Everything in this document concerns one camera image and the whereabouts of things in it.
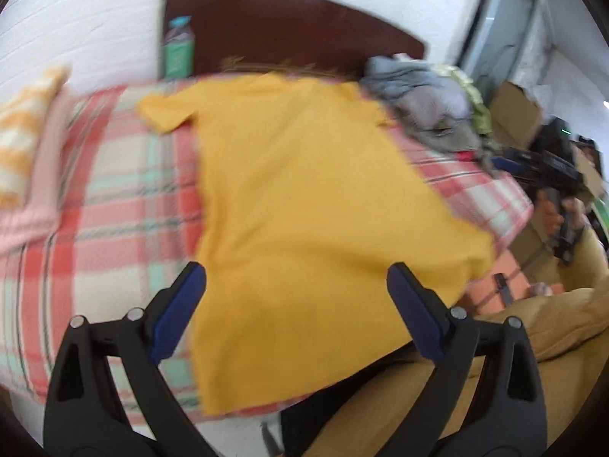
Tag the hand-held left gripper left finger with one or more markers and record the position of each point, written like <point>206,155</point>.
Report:
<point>177,305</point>

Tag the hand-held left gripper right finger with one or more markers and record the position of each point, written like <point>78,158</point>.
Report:
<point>413,309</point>

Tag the yellow t-shirt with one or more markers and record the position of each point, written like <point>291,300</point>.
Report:
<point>304,209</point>

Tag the pile of grey clothes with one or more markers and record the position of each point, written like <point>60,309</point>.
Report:
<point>423,104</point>

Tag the person's right hand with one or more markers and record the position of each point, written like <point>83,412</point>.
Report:
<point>576,213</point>

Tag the cardboard box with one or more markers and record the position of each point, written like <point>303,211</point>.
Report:
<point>516,112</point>

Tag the person's tan jacket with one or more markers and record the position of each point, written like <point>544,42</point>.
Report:
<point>476,371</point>

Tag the yellow-green cloth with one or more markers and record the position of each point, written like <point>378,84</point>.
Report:
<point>478,104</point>

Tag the red plaid blanket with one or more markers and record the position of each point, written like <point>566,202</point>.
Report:
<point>114,209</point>

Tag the pink cloth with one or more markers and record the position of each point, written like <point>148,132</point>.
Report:
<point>45,185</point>

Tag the orange striped pillow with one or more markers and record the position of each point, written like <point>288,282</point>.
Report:
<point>21,138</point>

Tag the green label plastic bottle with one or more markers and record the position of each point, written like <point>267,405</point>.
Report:
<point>178,50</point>

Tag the dark wooden headboard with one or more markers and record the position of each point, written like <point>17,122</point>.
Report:
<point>285,28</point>

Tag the window frame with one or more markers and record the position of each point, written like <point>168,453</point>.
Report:
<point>518,24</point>

